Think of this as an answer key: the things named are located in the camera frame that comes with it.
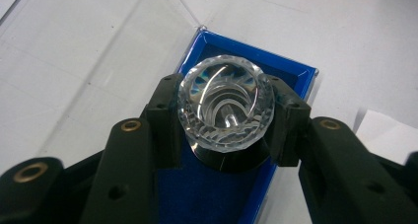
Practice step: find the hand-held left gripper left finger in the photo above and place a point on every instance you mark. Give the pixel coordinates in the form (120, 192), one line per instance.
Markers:
(131, 171)

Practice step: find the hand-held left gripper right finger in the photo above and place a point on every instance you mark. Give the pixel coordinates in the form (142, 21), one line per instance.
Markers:
(341, 171)

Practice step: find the blue ink pad clear lid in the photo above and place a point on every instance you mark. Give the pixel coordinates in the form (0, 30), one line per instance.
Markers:
(210, 197)

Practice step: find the clear glass cup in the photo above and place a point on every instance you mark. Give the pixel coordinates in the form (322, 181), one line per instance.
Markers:
(226, 102)

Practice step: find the white paper sheet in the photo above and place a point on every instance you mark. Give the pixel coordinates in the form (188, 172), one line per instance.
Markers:
(387, 135)

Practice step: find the large white board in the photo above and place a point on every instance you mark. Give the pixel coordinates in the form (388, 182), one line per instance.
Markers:
(345, 36)

